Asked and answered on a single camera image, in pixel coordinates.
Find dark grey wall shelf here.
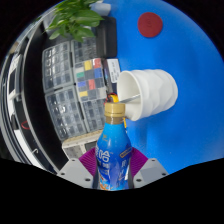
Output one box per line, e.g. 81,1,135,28
21,19,68,171

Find plain black box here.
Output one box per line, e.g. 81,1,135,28
96,16,118,59

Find green potted plant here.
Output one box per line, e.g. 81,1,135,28
46,0,112,43

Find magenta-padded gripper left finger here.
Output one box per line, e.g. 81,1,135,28
56,147,100,190

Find clear organizer with coloured parts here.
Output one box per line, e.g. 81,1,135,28
73,58,109,101

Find flat round red coaster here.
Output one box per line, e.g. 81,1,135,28
137,12,164,39

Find blue drink bottle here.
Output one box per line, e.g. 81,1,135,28
94,102,133,192

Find black box with white label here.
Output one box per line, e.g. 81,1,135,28
105,58,122,84

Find white stirrer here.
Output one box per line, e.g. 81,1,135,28
118,93,142,104

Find white mug with brown handle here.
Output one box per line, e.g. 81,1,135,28
116,68,179,122

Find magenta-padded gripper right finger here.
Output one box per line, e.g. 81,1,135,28
128,147,170,190

